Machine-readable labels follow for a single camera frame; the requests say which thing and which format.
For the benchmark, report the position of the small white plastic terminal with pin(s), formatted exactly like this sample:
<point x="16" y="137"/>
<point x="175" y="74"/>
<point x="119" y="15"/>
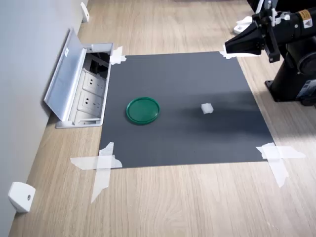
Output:
<point x="207" y="108"/>

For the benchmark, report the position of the round green lid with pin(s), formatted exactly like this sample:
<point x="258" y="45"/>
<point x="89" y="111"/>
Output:
<point x="143" y="111"/>

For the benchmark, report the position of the white tape patch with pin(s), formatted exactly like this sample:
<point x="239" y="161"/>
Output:
<point x="117" y="59"/>
<point x="276" y="153"/>
<point x="229" y="55"/>
<point x="103" y="163"/>

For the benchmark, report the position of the dark grey mat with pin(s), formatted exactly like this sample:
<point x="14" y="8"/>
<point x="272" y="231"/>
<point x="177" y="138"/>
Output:
<point x="172" y="86"/>

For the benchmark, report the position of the grey partition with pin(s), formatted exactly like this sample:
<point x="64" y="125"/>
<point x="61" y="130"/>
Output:
<point x="24" y="74"/>

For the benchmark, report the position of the small white bracket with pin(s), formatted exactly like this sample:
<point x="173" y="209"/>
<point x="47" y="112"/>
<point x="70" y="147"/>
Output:
<point x="243" y="23"/>
<point x="84" y="12"/>
<point x="21" y="197"/>

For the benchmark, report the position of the white wall socket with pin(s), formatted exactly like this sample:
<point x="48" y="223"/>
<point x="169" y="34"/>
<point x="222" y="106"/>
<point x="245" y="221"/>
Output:
<point x="89" y="101"/>
<point x="92" y="81"/>

